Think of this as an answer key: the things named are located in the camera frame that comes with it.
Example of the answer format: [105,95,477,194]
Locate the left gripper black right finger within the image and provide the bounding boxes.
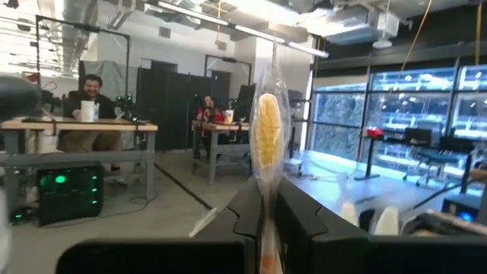
[275,177,487,274]

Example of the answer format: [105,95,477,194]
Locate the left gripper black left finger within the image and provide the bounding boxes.
[56,177,264,274]

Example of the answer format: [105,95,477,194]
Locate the orange toothbrush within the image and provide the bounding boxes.
[249,37,293,274]

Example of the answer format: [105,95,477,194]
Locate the long grey worktable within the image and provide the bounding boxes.
[283,149,473,225]

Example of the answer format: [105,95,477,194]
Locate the wooden desk grey legs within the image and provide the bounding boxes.
[191,119,253,184]
[0,116,159,202]

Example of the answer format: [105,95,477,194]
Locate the person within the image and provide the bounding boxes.
[56,73,123,153]
[196,94,228,125]

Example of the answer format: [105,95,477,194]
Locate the black office chair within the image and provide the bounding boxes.
[402,127,476,187]

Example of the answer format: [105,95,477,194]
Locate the black monitor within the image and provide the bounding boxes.
[232,83,256,123]

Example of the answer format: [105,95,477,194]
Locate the black computer blue light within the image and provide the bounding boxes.
[441,194,483,225]

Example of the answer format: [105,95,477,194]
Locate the black room partition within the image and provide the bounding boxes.
[135,66,232,152]

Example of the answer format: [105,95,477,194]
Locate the black computer green lights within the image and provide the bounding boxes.
[37,162,105,228]

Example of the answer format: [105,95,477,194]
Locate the long ceiling light strip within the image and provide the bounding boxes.
[155,0,330,59]

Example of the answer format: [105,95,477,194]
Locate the white ceiling air unit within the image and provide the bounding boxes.
[326,6,401,47]

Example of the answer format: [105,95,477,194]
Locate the black rounded object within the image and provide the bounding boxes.
[0,75,42,122]

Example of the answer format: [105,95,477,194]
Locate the black floor cable cover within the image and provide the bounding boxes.
[153,162,215,212]

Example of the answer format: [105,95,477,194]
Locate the black pedestal stand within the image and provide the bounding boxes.
[354,137,381,181]

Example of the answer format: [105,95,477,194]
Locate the glass window wall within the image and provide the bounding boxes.
[310,63,487,183]

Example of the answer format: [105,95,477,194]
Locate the black metal frame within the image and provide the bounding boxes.
[35,14,132,100]
[204,54,253,100]

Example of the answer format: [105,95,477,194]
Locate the yellow hanging cord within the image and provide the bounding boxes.
[215,0,228,51]

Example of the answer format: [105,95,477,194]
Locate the yellow hanging cable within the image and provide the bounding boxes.
[399,0,434,72]
[474,0,483,66]

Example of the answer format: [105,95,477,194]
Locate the silver ventilation duct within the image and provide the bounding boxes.
[60,0,100,77]

